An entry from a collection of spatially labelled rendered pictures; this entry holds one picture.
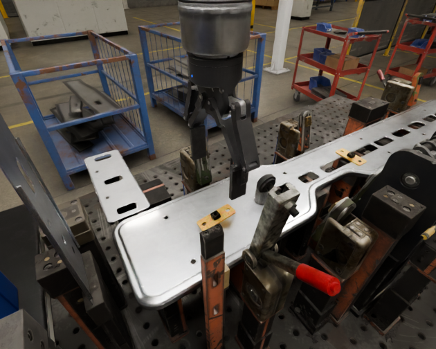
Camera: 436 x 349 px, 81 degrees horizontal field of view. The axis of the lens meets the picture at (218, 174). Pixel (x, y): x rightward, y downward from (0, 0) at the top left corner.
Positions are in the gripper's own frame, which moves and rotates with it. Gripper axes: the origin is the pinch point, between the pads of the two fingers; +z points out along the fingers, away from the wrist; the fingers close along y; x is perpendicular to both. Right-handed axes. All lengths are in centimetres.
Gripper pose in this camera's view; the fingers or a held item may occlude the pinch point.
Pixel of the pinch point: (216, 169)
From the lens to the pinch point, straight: 47.1
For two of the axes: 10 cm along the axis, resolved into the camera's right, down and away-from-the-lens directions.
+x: -8.5, 3.3, -4.1
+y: -5.3, -5.3, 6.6
